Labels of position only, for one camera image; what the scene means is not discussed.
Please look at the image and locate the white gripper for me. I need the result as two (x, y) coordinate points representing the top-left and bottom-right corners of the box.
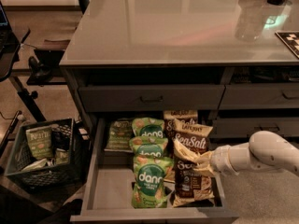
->
(193, 145), (238, 177)

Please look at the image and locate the brown sea salt chip bag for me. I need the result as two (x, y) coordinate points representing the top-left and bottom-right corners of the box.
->
(173, 140), (214, 207)
(174, 119), (213, 153)
(164, 110), (198, 138)

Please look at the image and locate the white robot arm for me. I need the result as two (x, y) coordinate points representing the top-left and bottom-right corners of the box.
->
(193, 131), (299, 176)

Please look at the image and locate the grey middle right drawer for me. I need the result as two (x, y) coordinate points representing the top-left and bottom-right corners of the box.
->
(210, 118), (299, 138)

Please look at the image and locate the front green dang chip bag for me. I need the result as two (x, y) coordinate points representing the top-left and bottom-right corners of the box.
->
(132, 155), (173, 208)

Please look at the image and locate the green dang chip bag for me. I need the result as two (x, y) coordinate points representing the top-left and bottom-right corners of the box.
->
(132, 155), (173, 208)
(132, 118), (164, 138)
(129, 136), (168, 157)

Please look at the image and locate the middle green dang chip bag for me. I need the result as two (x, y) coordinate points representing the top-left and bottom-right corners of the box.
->
(129, 136), (168, 157)

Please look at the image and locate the back green dang chip bag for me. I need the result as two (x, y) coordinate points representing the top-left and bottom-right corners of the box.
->
(132, 118), (164, 138)

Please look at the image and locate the grey top right drawer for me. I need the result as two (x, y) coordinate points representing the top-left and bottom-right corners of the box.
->
(220, 83), (299, 110)

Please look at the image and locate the dark green chip bag in drawer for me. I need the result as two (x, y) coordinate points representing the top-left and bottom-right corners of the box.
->
(106, 119), (134, 152)

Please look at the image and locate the open grey middle drawer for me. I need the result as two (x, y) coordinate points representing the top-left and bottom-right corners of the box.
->
(71, 119), (238, 224)

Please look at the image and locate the grey top left drawer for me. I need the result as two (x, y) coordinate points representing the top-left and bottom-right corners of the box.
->
(78, 84), (224, 112)

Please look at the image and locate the grey counter cabinet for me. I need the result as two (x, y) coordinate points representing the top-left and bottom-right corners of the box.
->
(60, 0), (299, 142)

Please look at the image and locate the small green bag in crate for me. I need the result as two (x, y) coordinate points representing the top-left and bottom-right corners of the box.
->
(55, 148), (69, 164)

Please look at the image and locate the green kettle chip bag in crate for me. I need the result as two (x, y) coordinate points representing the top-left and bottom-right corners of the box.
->
(25, 126), (53, 160)

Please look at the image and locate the dark plastic crate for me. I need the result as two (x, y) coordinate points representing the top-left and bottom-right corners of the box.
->
(5, 119), (83, 192)

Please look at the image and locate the black white fiducial marker tag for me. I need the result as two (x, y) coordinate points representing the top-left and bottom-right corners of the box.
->
(276, 31), (299, 59)

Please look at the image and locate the black office chair base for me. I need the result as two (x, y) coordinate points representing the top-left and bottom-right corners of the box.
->
(27, 39), (70, 85)

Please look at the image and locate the black desk with stand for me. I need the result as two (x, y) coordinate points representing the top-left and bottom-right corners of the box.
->
(0, 28), (46, 121)

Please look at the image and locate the laptop on desk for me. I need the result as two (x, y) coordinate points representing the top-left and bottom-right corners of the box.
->
(0, 1), (12, 54)

